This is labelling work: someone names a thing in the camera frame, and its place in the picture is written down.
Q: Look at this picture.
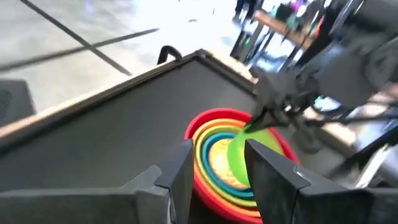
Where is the large red bowl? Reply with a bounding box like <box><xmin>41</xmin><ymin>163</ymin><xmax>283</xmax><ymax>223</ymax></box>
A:
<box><xmin>183</xmin><ymin>108</ymin><xmax>301</xmax><ymax>224</ymax></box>

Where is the olive green bowl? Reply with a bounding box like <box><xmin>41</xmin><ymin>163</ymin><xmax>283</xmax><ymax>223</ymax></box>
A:
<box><xmin>195</xmin><ymin>123</ymin><xmax>257</xmax><ymax>208</ymax></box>

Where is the wooden table with black legs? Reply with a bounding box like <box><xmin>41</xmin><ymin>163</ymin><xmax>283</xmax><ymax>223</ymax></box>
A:
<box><xmin>229</xmin><ymin>10</ymin><xmax>317</xmax><ymax>71</ymax></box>

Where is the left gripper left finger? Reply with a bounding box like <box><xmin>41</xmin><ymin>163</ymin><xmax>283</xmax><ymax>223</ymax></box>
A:
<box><xmin>119</xmin><ymin>139</ymin><xmax>195</xmax><ymax>224</ymax></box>

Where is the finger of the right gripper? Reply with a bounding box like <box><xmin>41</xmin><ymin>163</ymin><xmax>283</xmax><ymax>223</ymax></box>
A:
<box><xmin>255</xmin><ymin>93</ymin><xmax>276</xmax><ymax>118</ymax></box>
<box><xmin>244</xmin><ymin>112</ymin><xmax>290</xmax><ymax>134</ymax></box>

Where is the bright green bowl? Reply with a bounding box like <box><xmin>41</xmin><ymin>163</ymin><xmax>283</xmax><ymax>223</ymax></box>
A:
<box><xmin>227</xmin><ymin>124</ymin><xmax>284</xmax><ymax>187</ymax></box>

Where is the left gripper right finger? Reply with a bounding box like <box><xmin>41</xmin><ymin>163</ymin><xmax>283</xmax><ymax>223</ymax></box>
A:
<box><xmin>244</xmin><ymin>139</ymin><xmax>374</xmax><ymax>224</ymax></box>

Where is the dark floor mat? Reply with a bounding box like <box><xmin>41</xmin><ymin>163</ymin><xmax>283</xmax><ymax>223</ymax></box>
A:
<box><xmin>0</xmin><ymin>78</ymin><xmax>36</xmax><ymax>127</ymax></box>

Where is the yellow speckled bowl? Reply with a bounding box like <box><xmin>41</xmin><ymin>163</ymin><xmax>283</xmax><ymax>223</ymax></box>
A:
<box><xmin>208</xmin><ymin>138</ymin><xmax>249</xmax><ymax>190</ymax></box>

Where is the teal bowl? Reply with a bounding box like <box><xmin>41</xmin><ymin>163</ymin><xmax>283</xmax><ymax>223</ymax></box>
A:
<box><xmin>201</xmin><ymin>132</ymin><xmax>255</xmax><ymax>200</ymax></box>

